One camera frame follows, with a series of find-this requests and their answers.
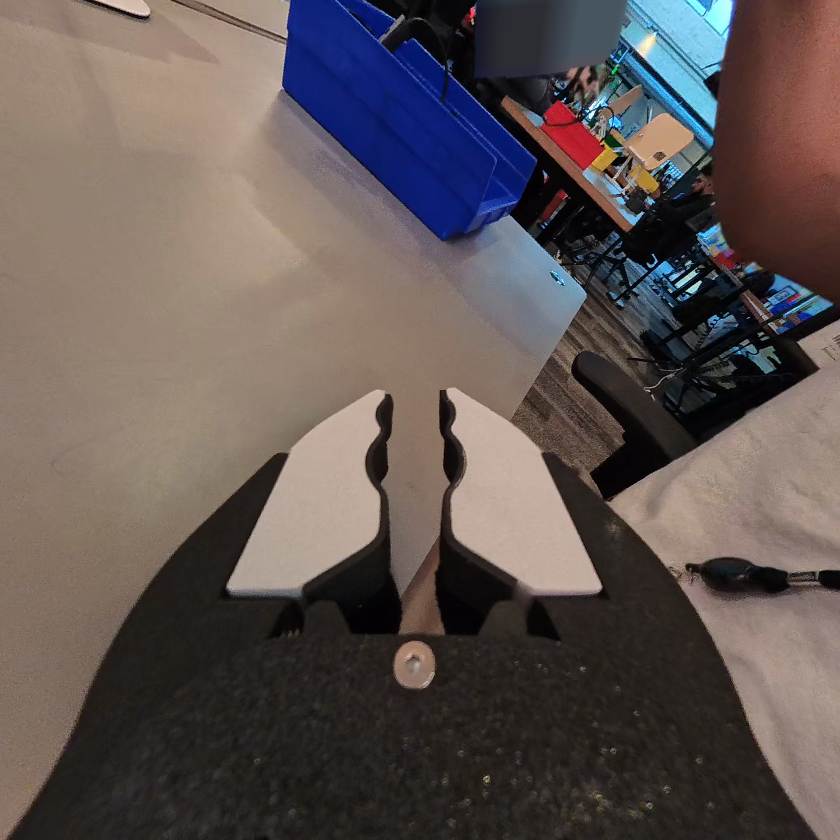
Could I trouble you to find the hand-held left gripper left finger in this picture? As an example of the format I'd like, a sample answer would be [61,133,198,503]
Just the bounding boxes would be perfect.
[226,390,395,615]

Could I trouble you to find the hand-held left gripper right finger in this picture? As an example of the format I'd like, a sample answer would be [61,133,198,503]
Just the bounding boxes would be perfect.
[437,388,605,615]

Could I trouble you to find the blue plastic bin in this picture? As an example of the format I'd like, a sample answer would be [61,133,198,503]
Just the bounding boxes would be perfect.
[283,0,539,241]

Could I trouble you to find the person's right forearm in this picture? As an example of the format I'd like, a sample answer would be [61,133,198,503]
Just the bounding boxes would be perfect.
[716,0,840,309]

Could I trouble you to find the grey desk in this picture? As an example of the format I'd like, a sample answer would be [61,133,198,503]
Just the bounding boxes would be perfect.
[0,0,588,788]

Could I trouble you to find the black office chair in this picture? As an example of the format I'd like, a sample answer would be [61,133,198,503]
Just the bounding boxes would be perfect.
[571,351,697,500]

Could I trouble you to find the person's white shirt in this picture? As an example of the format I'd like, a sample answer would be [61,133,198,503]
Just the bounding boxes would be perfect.
[611,322,840,840]

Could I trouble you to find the wooden background table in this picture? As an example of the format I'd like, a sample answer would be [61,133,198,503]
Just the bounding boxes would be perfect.
[502,95,644,231]

